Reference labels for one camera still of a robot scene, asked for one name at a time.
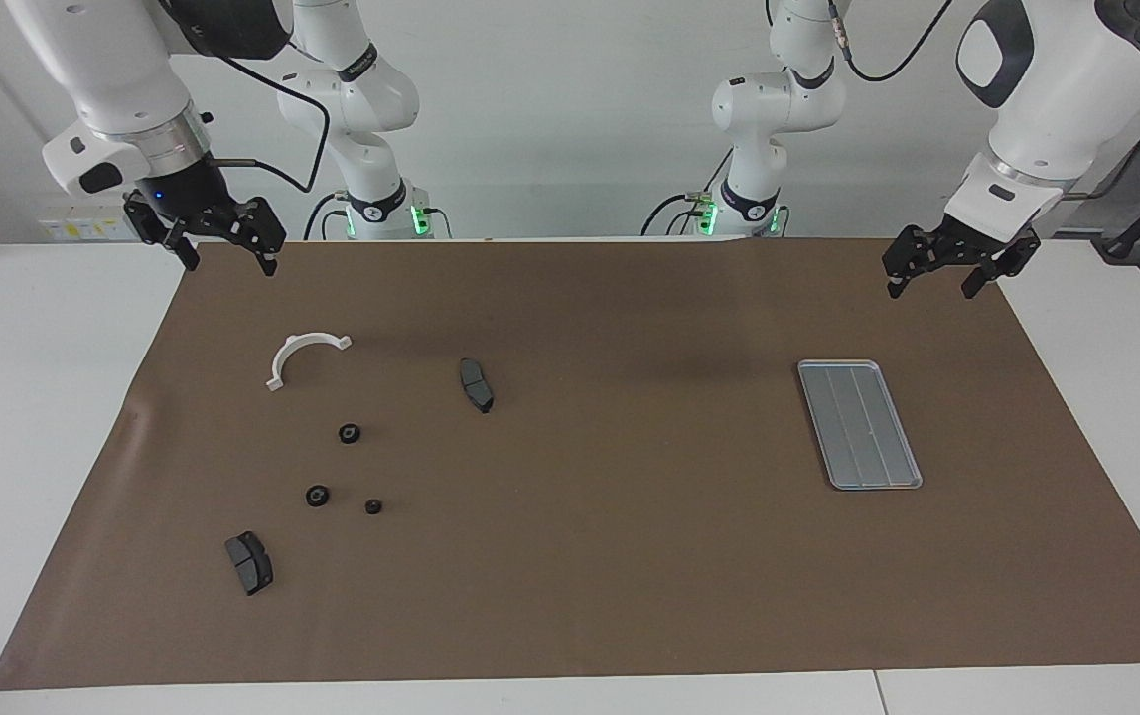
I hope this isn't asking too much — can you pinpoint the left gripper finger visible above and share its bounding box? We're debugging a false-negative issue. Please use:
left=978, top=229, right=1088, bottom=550
left=883, top=226, right=948, bottom=299
left=962, top=246, right=1040, bottom=299

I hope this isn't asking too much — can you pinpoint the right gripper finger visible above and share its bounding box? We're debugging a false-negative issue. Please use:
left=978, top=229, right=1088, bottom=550
left=123, top=199, right=202, bottom=272
left=195, top=199, right=287, bottom=277

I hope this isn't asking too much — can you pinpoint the silver metal tray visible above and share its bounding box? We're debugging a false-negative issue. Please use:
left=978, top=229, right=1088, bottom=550
left=796, top=358, right=925, bottom=492

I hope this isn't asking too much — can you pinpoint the dark grey brake pad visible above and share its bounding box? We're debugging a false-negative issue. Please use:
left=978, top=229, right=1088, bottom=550
left=458, top=357, right=496, bottom=415
left=223, top=531, right=275, bottom=597

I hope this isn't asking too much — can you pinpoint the brown table mat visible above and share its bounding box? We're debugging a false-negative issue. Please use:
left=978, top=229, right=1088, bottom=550
left=0, top=236, right=1140, bottom=691

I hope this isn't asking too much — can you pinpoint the black right base cable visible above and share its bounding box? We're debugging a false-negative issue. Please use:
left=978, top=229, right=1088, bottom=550
left=304, top=191, right=351, bottom=241

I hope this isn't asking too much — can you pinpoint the black base cable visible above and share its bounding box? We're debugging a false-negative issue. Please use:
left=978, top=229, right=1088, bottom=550
left=304, top=191, right=351, bottom=241
left=640, top=149, right=735, bottom=237

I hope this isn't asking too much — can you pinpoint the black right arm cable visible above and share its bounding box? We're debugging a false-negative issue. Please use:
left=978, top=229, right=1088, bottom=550
left=203, top=50, right=333, bottom=195

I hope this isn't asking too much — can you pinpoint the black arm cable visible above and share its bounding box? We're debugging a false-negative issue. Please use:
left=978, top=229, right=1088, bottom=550
left=203, top=50, right=333, bottom=195
left=823, top=0, right=1140, bottom=200

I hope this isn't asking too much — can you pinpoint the white wall socket strip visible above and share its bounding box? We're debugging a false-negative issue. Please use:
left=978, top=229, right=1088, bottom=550
left=39, top=206, right=134, bottom=242

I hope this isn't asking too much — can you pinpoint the white curved plastic bracket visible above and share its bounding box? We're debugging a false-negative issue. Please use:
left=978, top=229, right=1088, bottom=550
left=265, top=333, right=354, bottom=392

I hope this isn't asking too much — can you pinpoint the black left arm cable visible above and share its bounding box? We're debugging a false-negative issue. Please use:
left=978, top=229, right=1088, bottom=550
left=823, top=0, right=1140, bottom=200

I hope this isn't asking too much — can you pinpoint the black left base cable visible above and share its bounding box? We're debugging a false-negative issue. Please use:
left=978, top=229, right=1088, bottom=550
left=640, top=149, right=735, bottom=237

